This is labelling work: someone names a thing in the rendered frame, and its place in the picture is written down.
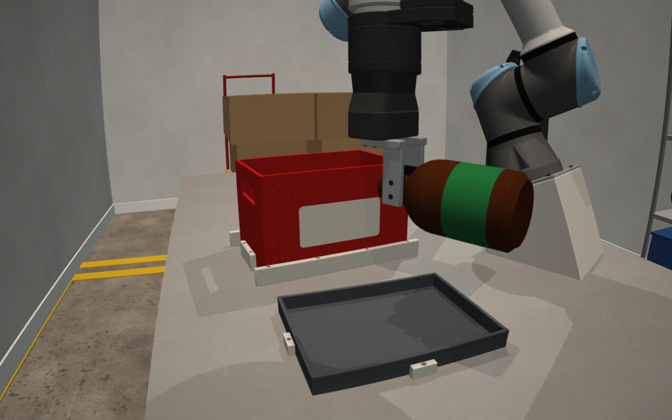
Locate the brown bottle with green label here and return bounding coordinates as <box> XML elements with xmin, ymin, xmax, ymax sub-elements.
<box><xmin>404</xmin><ymin>159</ymin><xmax>534</xmax><ymax>253</ymax></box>

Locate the red plastic crate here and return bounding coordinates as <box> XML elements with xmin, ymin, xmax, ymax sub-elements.
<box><xmin>235</xmin><ymin>150</ymin><xmax>408</xmax><ymax>267</ymax></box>

